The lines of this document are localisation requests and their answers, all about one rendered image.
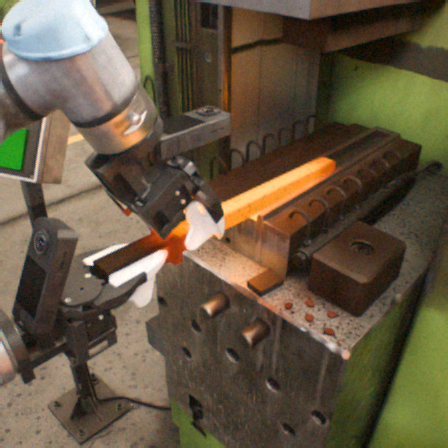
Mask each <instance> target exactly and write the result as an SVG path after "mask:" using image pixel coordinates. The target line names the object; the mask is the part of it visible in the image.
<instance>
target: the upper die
mask: <svg viewBox="0 0 448 448"><path fill-rule="evenodd" d="M189 1H201V2H207V3H213V4H220V5H226V6H232V7H238V8H244V9H250V10H256V11H262V12H268V13H274V14H281V15H287V16H291V17H294V18H300V19H306V20H311V19H316V18H320V17H322V18H324V17H328V16H332V15H336V14H340V15H341V14H345V13H349V12H354V11H355V12H357V11H361V10H366V9H369V10H370V9H374V8H378V7H386V6H390V5H393V6H394V5H398V4H402V3H404V4H406V3H410V2H418V1H421V0H189Z"/></svg>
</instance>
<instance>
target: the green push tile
mask: <svg viewBox="0 0 448 448"><path fill-rule="evenodd" d="M29 131H30V130H29V129H24V128H22V129H20V130H18V131H16V132H15V133H13V134H12V135H11V136H10V137H8V138H7V139H6V140H5V141H4V143H3V144H2V145H1V147H0V167H4V168H9V169H14V170H18V171H23V169H24V160H25V153H26V146H27V145H28V138H29Z"/></svg>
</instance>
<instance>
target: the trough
mask: <svg viewBox="0 0 448 448"><path fill-rule="evenodd" d="M390 136H392V135H389V134H386V132H383V131H380V130H377V129H376V130H375V131H373V132H371V133H369V134H367V135H366V136H364V137H362V138H360V139H358V140H356V141H355V142H353V143H351V144H349V145H347V146H345V147H344V148H342V149H340V150H338V151H336V152H334V153H333V154H331V155H329V156H327V157H325V158H327V159H330V160H333V161H335V163H336V165H335V169H336V167H338V166H339V165H341V164H343V163H345V162H346V161H348V160H350V159H352V158H353V157H355V156H357V155H358V154H360V153H362V152H364V150H366V149H368V148H369V147H371V146H373V145H375V144H376V143H378V142H380V141H381V142H382V141H383V140H385V139H387V138H388V137H390Z"/></svg>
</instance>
